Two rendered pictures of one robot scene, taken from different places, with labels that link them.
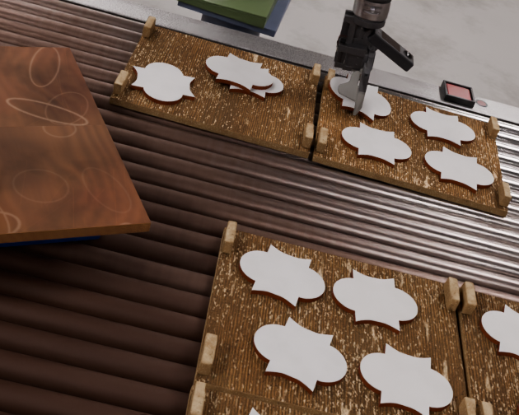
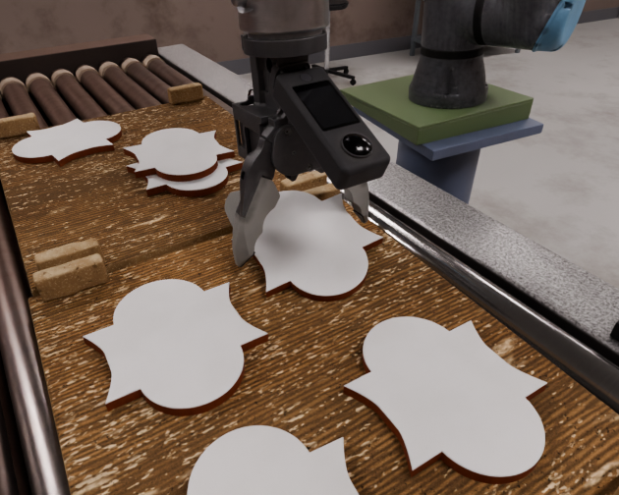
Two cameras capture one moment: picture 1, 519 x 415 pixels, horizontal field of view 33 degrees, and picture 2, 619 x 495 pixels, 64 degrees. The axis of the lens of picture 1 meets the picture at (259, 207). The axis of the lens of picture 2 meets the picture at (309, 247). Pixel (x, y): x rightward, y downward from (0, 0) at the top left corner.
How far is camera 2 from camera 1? 1.73 m
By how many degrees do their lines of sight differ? 49
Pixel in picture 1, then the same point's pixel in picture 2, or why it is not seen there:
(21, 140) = not seen: outside the picture
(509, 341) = not seen: outside the picture
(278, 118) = (111, 223)
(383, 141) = (196, 339)
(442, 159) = (267, 472)
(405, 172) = (116, 442)
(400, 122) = (347, 324)
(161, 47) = (165, 114)
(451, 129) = (459, 408)
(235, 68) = (177, 145)
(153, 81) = (57, 135)
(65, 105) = not seen: outside the picture
